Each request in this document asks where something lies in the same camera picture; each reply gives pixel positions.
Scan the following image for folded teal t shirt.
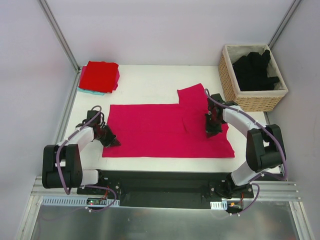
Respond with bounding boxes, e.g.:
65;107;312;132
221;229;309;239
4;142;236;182
77;87;105;96

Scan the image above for right aluminium frame post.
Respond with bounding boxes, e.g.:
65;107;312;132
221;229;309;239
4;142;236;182
268;0;304;50

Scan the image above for wicker basket with liner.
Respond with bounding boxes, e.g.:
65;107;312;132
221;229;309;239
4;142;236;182
218;44;288;112

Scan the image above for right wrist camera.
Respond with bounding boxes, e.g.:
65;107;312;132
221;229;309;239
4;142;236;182
210;93;224;103

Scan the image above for left slotted cable duct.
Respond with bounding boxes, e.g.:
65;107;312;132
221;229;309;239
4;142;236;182
42;196;120;208

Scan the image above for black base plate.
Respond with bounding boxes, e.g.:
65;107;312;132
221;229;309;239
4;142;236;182
76;170;254;209

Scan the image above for left aluminium frame post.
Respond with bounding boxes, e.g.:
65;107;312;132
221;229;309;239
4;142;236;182
37;0;81;73

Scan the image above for right slotted cable duct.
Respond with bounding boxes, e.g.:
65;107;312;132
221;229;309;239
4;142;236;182
209;200;243;210

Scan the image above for folded red t shirt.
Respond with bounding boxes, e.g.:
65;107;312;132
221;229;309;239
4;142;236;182
78;61;119;94

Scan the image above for magenta t shirt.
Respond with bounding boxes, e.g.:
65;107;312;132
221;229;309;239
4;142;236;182
102;83;235;159

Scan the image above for aluminium frame post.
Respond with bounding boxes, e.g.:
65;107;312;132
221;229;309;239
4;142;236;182
268;0;304;50
37;0;81;73

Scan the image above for slotted cable duct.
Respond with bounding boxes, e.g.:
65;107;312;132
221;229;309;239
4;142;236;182
42;196;120;208
209;200;243;210

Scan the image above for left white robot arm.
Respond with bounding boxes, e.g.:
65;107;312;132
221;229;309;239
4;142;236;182
42;119;121;195

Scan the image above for black clothes in basket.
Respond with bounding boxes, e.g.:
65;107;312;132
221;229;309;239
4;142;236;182
232;50;280;92

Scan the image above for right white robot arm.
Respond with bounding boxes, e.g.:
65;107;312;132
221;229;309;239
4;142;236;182
205;102;286;199

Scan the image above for aluminium front rail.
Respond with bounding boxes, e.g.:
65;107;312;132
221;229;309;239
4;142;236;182
30;176;303;202

